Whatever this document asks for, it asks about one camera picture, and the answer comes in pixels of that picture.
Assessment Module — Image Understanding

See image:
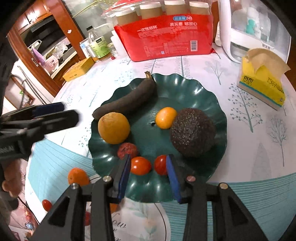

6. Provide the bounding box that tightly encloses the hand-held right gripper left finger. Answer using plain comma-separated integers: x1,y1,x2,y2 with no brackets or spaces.
29,153,132,241

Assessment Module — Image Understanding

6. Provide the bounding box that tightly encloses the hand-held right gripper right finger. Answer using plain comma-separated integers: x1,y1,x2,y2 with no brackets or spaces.
166,154,271,241

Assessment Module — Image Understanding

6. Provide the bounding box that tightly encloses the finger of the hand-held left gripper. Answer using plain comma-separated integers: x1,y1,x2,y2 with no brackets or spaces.
0,102,65,126
0,110,79,142

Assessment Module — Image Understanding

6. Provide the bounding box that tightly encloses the round cherry tomato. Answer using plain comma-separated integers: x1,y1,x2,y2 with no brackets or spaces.
154,155,169,176

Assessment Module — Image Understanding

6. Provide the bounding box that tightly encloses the oblong cherry tomato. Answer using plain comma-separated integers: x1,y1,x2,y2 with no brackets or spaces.
130,157,152,176

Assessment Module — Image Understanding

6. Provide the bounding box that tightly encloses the dark avocado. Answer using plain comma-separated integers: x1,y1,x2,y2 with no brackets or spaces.
170,108,217,158

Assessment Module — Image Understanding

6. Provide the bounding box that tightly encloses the large yellowish orange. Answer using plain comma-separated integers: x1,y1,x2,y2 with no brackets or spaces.
98,112,130,144

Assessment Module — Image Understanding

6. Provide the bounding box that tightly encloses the small smooth orange kumquat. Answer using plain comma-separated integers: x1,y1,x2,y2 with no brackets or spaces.
155,107,178,130

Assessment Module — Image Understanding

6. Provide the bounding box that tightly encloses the overripe dark banana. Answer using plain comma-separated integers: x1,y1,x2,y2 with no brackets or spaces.
92,71,158,121

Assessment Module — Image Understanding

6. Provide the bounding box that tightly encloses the dark green scalloped plate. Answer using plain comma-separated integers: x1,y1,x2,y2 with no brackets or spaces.
88,73,228,204

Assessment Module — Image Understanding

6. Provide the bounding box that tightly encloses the person's left hand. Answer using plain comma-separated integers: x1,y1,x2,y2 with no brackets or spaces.
1,160,27,198

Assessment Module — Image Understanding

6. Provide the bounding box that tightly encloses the teal striped table mat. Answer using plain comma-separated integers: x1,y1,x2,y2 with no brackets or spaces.
24,139,296,241

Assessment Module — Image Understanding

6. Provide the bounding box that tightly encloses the pink kitchen appliance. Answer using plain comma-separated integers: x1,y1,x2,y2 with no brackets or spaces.
45,57,60,74

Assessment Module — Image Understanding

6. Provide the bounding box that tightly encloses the orange mandarin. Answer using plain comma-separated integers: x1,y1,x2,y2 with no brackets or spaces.
68,168,90,186

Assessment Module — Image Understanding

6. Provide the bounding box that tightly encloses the flat yellow box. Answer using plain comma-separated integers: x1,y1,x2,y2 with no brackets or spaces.
62,57,95,82

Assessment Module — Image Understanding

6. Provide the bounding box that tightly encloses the purple cloth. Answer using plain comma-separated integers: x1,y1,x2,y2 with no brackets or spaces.
31,47,46,67

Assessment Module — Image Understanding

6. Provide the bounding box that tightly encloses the white blue carton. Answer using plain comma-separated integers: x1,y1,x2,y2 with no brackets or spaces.
80,38,93,59

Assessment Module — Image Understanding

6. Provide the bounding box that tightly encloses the glass bottle green label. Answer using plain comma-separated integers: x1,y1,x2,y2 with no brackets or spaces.
87,26,111,61

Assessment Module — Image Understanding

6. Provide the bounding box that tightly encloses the white squeeze bottle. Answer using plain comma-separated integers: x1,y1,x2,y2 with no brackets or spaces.
94,23,121,57

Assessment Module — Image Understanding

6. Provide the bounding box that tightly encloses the frosted glass door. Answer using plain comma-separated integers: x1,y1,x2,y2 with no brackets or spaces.
61,0,144,44

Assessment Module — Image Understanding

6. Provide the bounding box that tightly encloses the red paper cup package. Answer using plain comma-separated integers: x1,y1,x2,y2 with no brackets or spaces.
102,0,214,62

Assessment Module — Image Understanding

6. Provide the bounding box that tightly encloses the yellow tissue pack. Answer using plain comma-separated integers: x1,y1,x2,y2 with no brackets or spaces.
236,48,291,111

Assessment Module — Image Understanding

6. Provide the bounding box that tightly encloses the white clear storage organizer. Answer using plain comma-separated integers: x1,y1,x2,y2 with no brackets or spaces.
217,0,292,65

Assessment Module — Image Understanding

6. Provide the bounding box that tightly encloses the teal white bottle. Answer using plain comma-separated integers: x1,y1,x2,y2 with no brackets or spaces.
246,19,258,34

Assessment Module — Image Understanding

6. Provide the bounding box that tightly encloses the wooden wall cabinet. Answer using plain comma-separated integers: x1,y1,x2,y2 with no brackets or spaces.
14,0,54,31

